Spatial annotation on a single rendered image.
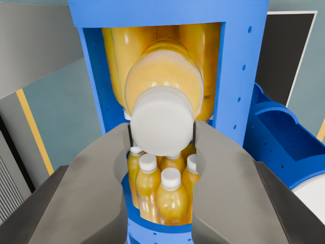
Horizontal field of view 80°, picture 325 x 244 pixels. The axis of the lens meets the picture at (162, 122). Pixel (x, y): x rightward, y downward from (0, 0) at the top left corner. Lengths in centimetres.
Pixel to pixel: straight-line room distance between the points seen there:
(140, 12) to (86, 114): 158
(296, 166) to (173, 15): 62
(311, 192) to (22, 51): 112
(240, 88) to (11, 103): 192
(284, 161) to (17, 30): 107
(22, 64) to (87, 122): 94
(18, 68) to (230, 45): 83
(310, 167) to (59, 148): 188
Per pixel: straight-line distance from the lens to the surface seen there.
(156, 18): 21
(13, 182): 227
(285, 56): 151
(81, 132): 188
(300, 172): 73
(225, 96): 26
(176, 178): 39
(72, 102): 176
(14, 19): 99
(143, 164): 43
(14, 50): 96
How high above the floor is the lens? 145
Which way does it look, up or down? 61 degrees down
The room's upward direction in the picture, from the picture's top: 176 degrees counter-clockwise
